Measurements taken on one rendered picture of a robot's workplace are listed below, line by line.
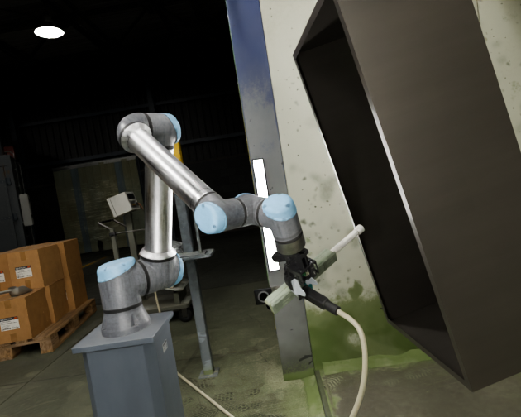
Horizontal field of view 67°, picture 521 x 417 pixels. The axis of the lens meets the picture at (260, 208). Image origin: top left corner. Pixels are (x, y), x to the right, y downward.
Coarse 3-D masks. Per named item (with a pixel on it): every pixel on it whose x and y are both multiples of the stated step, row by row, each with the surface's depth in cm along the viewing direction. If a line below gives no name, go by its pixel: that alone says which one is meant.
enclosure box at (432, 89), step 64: (320, 0) 113; (384, 0) 103; (448, 0) 104; (320, 64) 162; (384, 64) 104; (448, 64) 105; (320, 128) 161; (384, 128) 105; (448, 128) 106; (512, 128) 107; (384, 192) 167; (448, 192) 107; (512, 192) 108; (384, 256) 168; (448, 256) 108; (512, 256) 109; (448, 320) 108; (512, 320) 110
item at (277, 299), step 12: (360, 228) 147; (348, 240) 144; (324, 252) 139; (336, 252) 141; (324, 264) 135; (288, 288) 129; (276, 300) 126; (288, 300) 129; (312, 300) 125; (324, 300) 122; (276, 312) 127; (336, 312) 118
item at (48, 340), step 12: (72, 312) 403; (84, 312) 439; (60, 324) 363; (72, 324) 387; (36, 336) 338; (48, 336) 334; (60, 336) 368; (0, 348) 331; (12, 348) 333; (24, 348) 351; (48, 348) 335; (0, 360) 331
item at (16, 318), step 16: (0, 304) 329; (16, 304) 330; (32, 304) 342; (0, 320) 329; (16, 320) 331; (32, 320) 338; (48, 320) 365; (0, 336) 330; (16, 336) 331; (32, 336) 334
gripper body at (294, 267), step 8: (304, 248) 117; (288, 256) 118; (296, 256) 117; (304, 256) 117; (288, 264) 123; (296, 264) 120; (304, 264) 119; (312, 264) 120; (288, 272) 123; (296, 272) 119; (304, 272) 120; (312, 272) 121; (304, 280) 120
